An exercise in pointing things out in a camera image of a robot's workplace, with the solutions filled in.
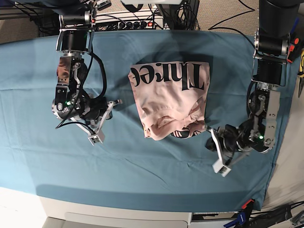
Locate yellow handled pliers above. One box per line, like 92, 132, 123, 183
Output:
298, 49, 304, 98

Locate pink T-shirt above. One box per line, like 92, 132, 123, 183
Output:
128, 61, 210, 141

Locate black cable bundle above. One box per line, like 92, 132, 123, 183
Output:
123, 0, 200, 31

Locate teal table cloth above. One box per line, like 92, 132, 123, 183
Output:
0, 30, 300, 212

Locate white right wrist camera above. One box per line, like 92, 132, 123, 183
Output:
88, 131, 105, 146

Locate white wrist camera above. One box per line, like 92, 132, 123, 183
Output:
88, 131, 105, 146
212, 159, 231, 177

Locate red black clamp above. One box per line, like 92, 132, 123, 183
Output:
241, 199, 255, 209

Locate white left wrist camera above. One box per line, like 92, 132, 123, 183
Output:
212, 159, 231, 177

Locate white power strip red switch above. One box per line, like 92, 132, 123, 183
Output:
96, 15, 164, 31

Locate red clamp upper right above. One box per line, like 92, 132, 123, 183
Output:
287, 38, 300, 63

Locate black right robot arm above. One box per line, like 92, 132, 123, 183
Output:
52, 0, 111, 134

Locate blue spring clamp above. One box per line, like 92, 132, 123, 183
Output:
224, 206, 253, 228

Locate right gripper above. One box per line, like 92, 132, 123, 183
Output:
82, 97, 123, 129

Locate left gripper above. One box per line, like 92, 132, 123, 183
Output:
205, 124, 249, 164

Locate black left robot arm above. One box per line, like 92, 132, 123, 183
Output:
206, 0, 303, 166

